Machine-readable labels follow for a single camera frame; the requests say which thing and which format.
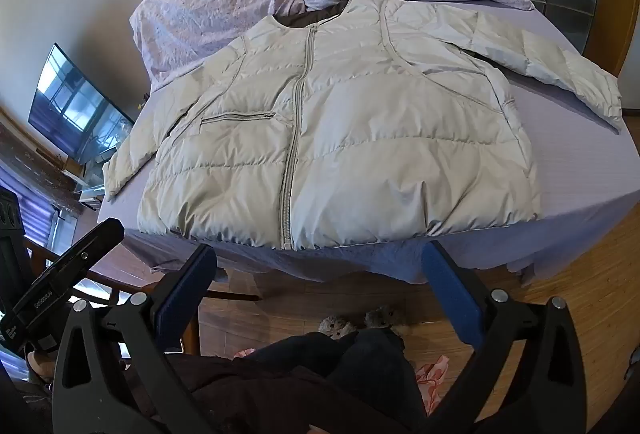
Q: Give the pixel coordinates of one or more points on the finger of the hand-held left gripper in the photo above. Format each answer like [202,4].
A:
[75,264]

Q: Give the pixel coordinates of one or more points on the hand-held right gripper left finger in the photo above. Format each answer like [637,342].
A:
[186,288]

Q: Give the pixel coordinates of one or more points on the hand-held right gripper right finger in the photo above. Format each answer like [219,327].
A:
[450,294]

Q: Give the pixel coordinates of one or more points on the white duvet cloth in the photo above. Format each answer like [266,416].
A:
[350,139]

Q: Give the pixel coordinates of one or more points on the dark wooden chair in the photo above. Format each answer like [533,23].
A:
[125,269]

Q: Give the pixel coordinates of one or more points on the blue striped curtain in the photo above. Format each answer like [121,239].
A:
[25,204]

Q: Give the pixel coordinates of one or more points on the fuzzy grey slipper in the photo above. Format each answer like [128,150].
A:
[337,326]
[385,320]

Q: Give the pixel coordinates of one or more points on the television cabinet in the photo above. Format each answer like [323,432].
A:
[87,186]

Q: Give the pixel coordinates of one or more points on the pink patterned cloth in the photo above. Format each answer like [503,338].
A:
[434,376]

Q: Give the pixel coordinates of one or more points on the flat screen television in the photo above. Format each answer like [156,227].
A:
[75,109]

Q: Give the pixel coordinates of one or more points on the bed with purple sheet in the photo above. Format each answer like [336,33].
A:
[575,174]

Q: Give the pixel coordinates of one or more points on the orange wooden door frame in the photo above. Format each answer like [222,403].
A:
[615,14]

